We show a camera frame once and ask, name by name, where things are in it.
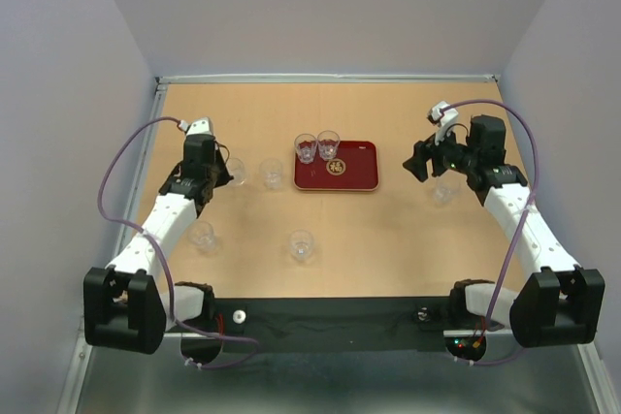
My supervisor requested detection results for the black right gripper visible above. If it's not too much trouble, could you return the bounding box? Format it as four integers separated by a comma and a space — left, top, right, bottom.
401, 121, 478, 182

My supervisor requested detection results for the clear faceted glass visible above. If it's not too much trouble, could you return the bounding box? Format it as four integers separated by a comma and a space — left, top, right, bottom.
316, 130, 341, 161
432, 172, 462, 206
187, 221, 218, 254
226, 158, 246, 186
294, 133, 318, 164
259, 158, 283, 190
288, 230, 314, 264

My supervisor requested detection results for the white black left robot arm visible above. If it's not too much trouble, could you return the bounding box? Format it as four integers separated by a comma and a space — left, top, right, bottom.
83, 133, 232, 354

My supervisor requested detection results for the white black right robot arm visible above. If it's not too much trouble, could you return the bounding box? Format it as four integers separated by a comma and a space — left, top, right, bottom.
404, 110, 605, 348

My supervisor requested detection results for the red lacquer tray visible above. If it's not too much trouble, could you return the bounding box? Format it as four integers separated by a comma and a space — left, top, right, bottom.
293, 141, 379, 192

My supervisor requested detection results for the white round knob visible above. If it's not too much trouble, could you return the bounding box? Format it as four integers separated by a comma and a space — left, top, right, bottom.
232, 309, 246, 325

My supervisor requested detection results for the black base cloth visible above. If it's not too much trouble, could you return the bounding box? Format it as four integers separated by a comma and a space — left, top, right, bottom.
215, 296, 481, 353

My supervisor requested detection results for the metal front plate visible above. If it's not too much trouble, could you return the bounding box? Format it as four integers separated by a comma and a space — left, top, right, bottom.
78, 339, 597, 413

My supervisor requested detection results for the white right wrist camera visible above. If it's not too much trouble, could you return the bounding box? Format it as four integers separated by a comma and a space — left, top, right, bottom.
428, 101, 459, 145

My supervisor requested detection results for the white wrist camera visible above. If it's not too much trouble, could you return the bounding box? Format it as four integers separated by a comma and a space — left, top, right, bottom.
178, 117, 214, 138
428, 101, 459, 145

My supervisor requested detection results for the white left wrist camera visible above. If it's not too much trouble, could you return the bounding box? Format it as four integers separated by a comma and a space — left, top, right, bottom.
178, 117, 214, 138

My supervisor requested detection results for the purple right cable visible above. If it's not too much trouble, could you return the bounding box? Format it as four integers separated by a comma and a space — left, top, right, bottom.
453, 98, 540, 367

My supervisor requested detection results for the purple cable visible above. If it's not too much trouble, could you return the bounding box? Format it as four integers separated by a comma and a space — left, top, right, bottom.
453, 98, 540, 367
98, 115, 261, 370

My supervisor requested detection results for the aluminium table frame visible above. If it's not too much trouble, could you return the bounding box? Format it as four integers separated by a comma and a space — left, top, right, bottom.
56, 73, 621, 414

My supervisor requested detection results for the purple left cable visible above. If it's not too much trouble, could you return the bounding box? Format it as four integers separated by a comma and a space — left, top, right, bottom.
98, 115, 261, 370

